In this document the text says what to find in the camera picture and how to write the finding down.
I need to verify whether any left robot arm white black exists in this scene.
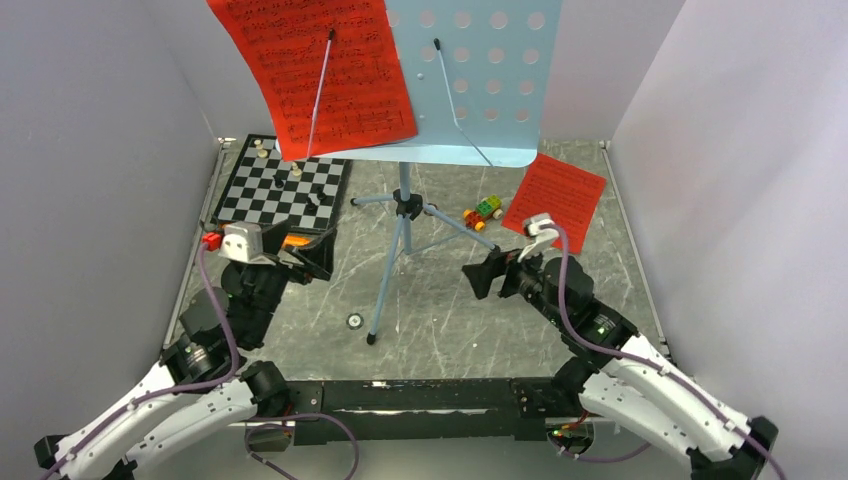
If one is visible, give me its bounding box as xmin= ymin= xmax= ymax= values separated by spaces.
xmin=34 ymin=221 xmax=337 ymax=479

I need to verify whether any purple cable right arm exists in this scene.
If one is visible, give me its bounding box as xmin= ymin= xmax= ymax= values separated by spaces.
xmin=543 ymin=223 xmax=790 ymax=480

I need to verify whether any black white chessboard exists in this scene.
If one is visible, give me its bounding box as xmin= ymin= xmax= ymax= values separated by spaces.
xmin=212 ymin=134 xmax=352 ymax=235

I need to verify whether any red sheet music paper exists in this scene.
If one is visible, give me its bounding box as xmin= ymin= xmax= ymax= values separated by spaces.
xmin=208 ymin=0 xmax=418 ymax=161

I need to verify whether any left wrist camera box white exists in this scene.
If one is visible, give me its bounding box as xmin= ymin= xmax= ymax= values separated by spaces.
xmin=201 ymin=222 xmax=268 ymax=265

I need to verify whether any poker chip near front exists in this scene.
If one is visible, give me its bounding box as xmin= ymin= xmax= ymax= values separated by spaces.
xmin=346 ymin=313 xmax=364 ymax=330

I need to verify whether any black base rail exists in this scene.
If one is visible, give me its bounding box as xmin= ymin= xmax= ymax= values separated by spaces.
xmin=283 ymin=377 xmax=584 ymax=446

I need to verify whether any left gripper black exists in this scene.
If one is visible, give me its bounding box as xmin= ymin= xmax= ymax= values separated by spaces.
xmin=240 ymin=219 xmax=337 ymax=347

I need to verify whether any colourful toy brick car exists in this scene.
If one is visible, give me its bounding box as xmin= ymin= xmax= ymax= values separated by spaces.
xmin=463 ymin=195 xmax=504 ymax=232

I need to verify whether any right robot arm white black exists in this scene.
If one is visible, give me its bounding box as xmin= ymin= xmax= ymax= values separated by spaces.
xmin=462 ymin=250 xmax=778 ymax=479

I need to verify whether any white chess pawn far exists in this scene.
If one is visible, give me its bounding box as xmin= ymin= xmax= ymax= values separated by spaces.
xmin=254 ymin=139 xmax=268 ymax=158

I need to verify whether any light blue music stand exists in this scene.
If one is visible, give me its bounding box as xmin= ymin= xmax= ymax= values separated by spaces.
xmin=332 ymin=1 xmax=563 ymax=344

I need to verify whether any black chess piece front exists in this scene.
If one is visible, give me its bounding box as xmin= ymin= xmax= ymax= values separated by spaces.
xmin=304 ymin=198 xmax=318 ymax=215

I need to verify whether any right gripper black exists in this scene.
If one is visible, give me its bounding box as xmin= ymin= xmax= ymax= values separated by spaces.
xmin=461 ymin=238 xmax=567 ymax=328

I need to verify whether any orange toy microphone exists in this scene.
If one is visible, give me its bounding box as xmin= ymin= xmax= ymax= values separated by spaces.
xmin=282 ymin=234 xmax=312 ymax=248

